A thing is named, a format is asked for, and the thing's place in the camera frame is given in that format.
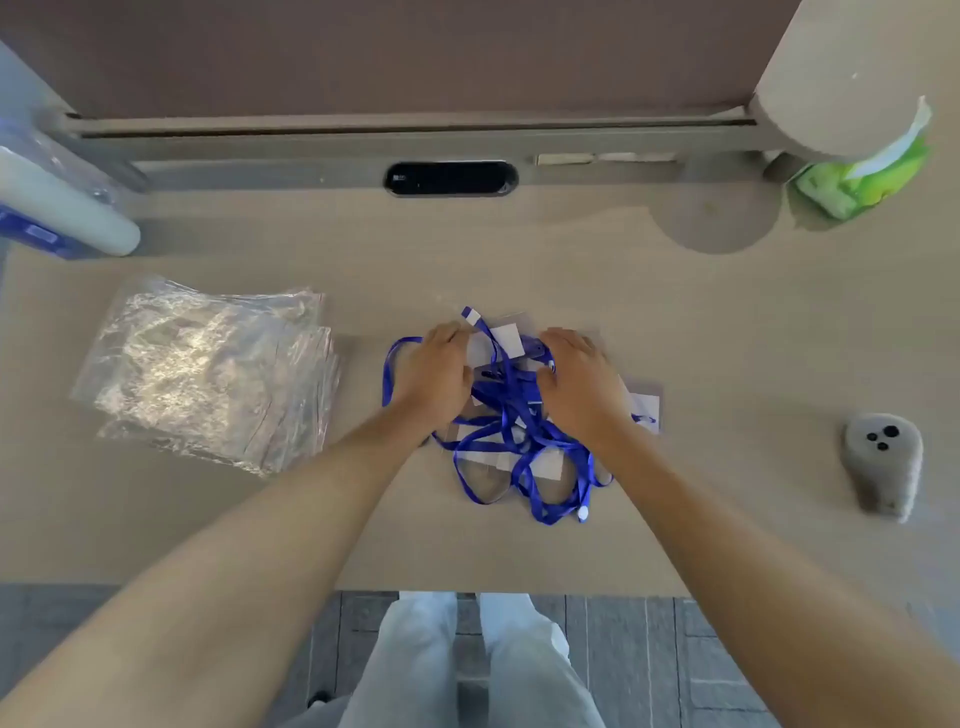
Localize person's right hand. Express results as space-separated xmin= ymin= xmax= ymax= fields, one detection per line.
xmin=535 ymin=327 xmax=638 ymax=448

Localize person's left hand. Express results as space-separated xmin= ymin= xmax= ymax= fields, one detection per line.
xmin=393 ymin=322 xmax=476 ymax=439

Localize tangle of blue lanyard badge holders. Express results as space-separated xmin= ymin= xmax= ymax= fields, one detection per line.
xmin=381 ymin=306 xmax=664 ymax=526

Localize person's left forearm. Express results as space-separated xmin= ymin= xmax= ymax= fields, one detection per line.
xmin=0 ymin=401 xmax=445 ymax=728

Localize person's right forearm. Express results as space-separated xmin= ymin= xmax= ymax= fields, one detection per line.
xmin=577 ymin=420 xmax=960 ymax=728

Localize white label strip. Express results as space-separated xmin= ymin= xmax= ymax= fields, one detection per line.
xmin=535 ymin=152 xmax=678 ymax=167

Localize stack of clear plastic bags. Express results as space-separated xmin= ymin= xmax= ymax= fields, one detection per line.
xmin=69 ymin=274 xmax=341 ymax=479

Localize brown desk partition panel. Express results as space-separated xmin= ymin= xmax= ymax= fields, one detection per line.
xmin=0 ymin=0 xmax=804 ymax=121

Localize person's light trousers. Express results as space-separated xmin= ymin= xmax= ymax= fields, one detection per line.
xmin=281 ymin=591 xmax=609 ymax=728

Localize green wet wipes packet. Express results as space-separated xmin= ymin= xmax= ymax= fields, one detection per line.
xmin=793 ymin=96 xmax=933 ymax=222

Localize white cylindrical roll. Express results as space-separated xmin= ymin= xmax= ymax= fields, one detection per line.
xmin=0 ymin=146 xmax=142 ymax=258

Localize blue box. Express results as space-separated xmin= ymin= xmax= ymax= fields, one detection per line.
xmin=0 ymin=202 xmax=95 ymax=261

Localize clear plastic wrapping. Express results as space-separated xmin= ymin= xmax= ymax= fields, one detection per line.
xmin=0 ymin=116 xmax=121 ymax=211

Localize black oval cable grommet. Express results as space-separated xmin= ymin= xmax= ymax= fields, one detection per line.
xmin=384 ymin=161 xmax=519 ymax=198

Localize grey desk rail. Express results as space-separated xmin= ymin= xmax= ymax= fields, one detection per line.
xmin=41 ymin=108 xmax=785 ymax=192

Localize grey round post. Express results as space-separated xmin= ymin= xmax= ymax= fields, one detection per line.
xmin=752 ymin=0 xmax=960 ymax=163

